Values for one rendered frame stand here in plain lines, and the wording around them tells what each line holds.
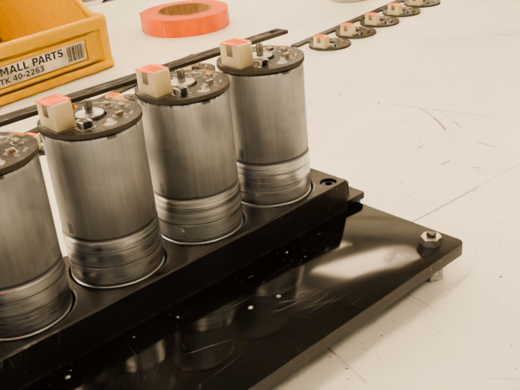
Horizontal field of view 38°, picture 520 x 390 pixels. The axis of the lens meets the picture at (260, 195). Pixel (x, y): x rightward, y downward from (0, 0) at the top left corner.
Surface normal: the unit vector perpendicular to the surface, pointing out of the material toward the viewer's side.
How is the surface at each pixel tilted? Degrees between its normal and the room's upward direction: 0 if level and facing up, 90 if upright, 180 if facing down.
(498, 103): 0
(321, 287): 0
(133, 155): 90
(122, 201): 90
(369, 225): 0
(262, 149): 90
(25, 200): 90
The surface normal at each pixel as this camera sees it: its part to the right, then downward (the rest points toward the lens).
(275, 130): 0.26, 0.40
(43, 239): 0.91, 0.11
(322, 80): -0.08, -0.89
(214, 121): 0.65, 0.29
